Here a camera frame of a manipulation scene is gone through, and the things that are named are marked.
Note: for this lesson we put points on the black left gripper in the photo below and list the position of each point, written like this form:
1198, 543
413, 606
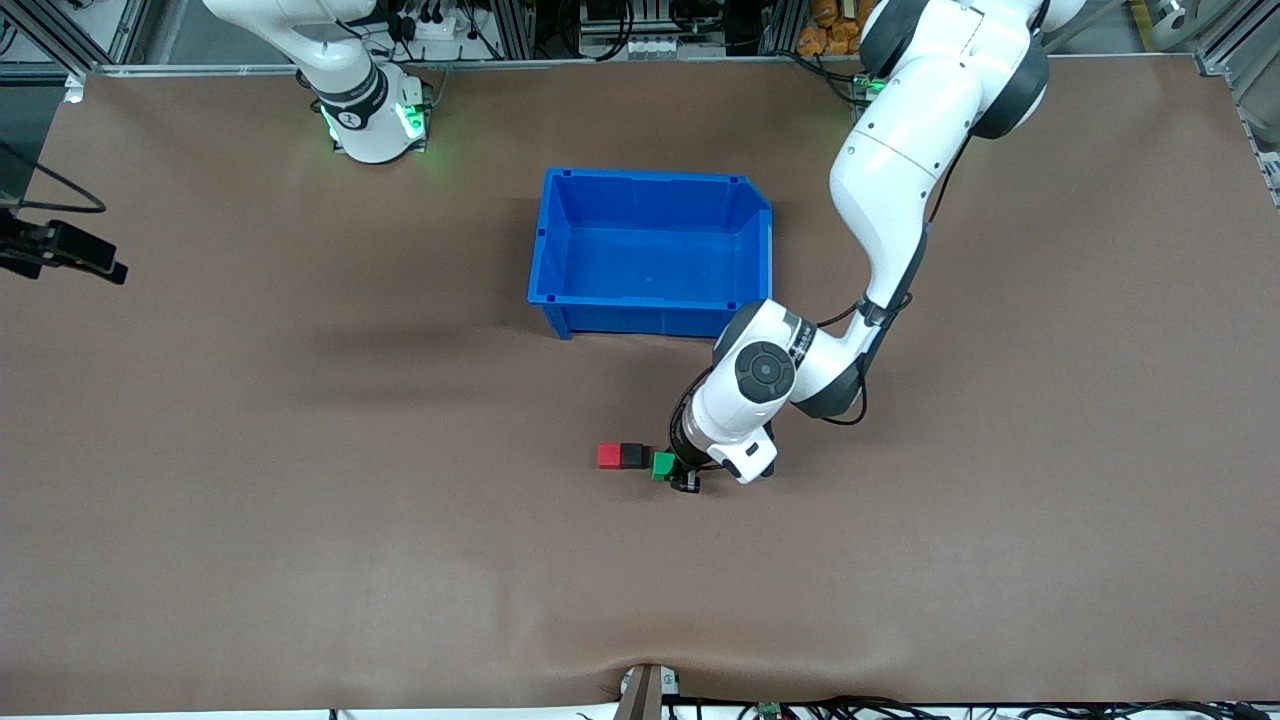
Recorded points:
686, 461

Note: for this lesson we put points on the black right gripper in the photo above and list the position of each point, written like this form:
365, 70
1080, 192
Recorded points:
48, 246

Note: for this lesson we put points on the small green cube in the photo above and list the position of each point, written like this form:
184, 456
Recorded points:
663, 466

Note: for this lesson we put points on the small red cube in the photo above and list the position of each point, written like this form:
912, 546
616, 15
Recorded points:
608, 457

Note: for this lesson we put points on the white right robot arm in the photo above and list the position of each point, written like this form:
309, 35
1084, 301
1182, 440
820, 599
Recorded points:
370, 130

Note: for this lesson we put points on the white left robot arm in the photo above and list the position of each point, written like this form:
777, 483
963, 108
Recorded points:
900, 150

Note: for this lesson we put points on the small black cube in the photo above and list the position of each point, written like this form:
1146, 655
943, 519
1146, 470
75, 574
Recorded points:
634, 456

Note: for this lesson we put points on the blue plastic storage bin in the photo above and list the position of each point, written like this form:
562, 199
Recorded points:
650, 260

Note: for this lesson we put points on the brown table mat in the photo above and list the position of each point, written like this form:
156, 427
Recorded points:
400, 580

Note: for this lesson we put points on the white power strip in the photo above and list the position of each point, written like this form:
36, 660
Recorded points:
440, 25

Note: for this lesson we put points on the white corner bracket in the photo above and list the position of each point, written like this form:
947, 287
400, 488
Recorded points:
74, 88

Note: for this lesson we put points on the aluminium frame profile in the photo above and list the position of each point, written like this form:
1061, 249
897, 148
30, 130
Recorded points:
60, 35
1235, 40

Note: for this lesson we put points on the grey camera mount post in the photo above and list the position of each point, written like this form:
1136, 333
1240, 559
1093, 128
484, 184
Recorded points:
640, 695

